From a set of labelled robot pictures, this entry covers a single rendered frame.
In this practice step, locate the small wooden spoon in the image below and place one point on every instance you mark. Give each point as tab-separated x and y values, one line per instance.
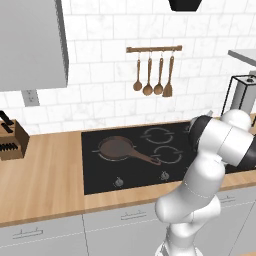
137	86

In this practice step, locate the grey canister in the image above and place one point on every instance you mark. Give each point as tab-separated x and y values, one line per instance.
245	96

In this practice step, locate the wooden round spoon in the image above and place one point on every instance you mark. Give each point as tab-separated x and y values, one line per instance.
158	89

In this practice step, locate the grey wall cupboard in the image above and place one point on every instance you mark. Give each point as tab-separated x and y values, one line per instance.
30	43

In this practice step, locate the black range hood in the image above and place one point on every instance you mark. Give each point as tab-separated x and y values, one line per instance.
185	4

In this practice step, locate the grey cupboard door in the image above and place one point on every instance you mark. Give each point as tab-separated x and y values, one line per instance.
50	247
126	241
233	230

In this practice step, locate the wooden ladle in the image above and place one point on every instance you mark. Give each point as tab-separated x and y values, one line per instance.
147	89

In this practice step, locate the brown frying pan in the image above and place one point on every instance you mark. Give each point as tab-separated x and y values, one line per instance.
115	148

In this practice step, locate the wooden spatula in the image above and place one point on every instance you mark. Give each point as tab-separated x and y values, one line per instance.
167	90

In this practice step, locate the grey drawer front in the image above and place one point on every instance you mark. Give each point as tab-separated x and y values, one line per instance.
245	196
106	218
56	230

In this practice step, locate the grey hob knob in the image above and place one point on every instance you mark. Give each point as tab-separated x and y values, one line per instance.
164	175
118	182

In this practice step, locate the grey wall socket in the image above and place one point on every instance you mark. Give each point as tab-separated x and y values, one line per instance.
30	98

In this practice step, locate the grey wall shelf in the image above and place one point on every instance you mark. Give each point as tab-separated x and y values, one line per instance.
245	55

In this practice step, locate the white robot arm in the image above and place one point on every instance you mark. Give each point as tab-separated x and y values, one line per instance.
200	186

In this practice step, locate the wooden knife block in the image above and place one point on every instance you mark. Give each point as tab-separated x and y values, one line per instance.
15	141

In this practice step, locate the wooden utensil rail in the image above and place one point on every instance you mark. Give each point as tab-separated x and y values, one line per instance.
153	49

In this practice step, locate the black glass hob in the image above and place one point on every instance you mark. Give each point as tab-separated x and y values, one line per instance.
100	180

